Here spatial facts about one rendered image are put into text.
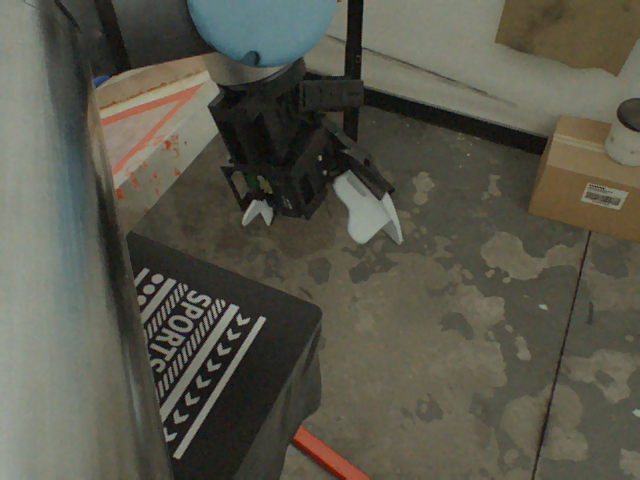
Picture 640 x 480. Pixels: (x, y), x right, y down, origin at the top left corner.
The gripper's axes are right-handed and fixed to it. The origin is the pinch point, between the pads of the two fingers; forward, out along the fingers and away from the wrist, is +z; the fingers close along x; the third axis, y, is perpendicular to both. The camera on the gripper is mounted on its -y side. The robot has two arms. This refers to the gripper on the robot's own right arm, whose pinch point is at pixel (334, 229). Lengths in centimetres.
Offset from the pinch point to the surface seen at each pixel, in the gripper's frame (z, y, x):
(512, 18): 76, -194, -33
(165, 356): 42, 0, -48
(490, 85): 110, -200, -46
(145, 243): 36, -20, -67
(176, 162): -9.3, 2.3, -14.6
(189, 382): 44, 3, -42
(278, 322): 46, -15, -33
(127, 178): -11.7, 7.8, -15.2
